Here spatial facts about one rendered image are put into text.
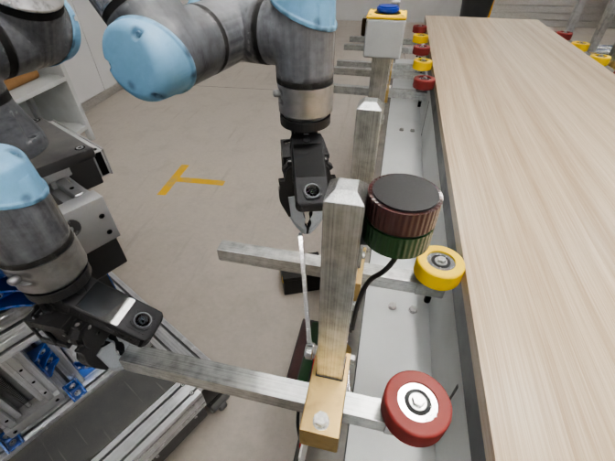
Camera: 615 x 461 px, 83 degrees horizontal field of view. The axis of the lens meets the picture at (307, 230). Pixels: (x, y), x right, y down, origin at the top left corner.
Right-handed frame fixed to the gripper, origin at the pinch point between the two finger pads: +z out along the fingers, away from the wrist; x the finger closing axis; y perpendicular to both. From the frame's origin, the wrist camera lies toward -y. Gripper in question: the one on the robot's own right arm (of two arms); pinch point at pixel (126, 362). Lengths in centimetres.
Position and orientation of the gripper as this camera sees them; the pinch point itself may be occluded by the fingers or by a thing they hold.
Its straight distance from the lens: 64.1
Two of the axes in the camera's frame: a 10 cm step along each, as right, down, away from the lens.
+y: -9.7, -1.5, 1.7
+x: -2.2, 6.3, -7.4
